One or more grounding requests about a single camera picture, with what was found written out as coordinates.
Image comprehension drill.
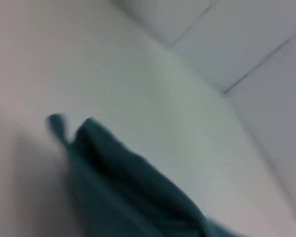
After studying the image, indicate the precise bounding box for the blue teal shirt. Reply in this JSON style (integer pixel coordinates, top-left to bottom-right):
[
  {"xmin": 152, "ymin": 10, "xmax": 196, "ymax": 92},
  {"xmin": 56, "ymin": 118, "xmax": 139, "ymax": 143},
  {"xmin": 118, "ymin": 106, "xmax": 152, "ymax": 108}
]
[{"xmin": 46, "ymin": 113, "xmax": 240, "ymax": 237}]

